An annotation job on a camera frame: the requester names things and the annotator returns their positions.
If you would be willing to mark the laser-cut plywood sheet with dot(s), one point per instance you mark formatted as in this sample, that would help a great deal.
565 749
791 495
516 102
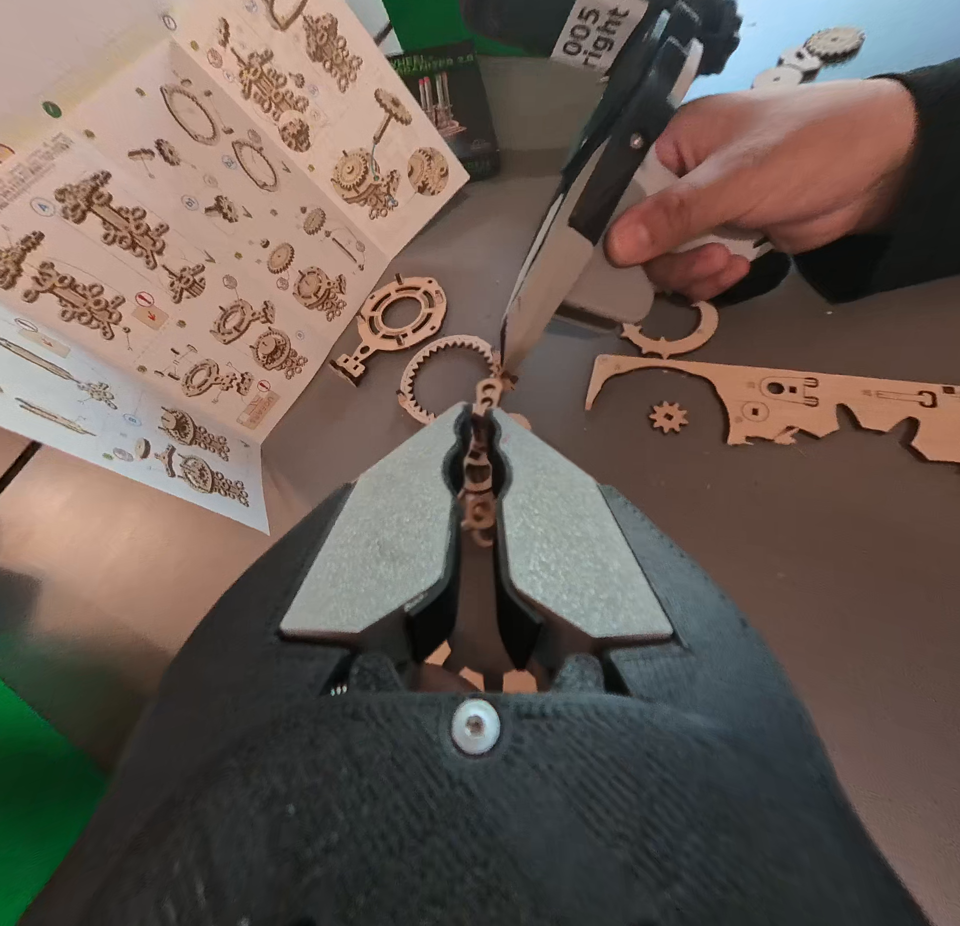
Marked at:
675 379

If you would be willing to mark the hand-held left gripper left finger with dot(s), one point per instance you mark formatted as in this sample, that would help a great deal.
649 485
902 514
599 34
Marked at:
375 551

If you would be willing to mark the dark model kit box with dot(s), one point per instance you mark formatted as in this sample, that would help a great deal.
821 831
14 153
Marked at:
450 116

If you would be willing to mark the person's right forearm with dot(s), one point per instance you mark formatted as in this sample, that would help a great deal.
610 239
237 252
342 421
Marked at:
930 191

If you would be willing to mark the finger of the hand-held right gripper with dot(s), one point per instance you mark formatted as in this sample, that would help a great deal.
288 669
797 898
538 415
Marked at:
547 281
611 292

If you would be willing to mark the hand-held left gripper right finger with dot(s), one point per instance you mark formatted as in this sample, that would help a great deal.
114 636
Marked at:
577 551

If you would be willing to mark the wooden steering wheel assembly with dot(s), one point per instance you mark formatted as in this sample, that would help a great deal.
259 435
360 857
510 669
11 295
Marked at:
480 484

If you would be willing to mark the small wooden cog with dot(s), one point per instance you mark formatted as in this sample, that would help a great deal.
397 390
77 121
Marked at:
661 421

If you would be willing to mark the illustrated folded instruction sheet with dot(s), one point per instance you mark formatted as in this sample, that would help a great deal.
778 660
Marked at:
225 229

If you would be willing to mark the person's right hand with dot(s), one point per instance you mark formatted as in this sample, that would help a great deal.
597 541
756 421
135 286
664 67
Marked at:
787 169

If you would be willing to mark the wooden gear assembly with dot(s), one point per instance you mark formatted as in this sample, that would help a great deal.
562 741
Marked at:
832 45

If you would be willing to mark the green panel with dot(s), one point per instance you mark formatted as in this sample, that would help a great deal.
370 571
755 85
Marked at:
420 11

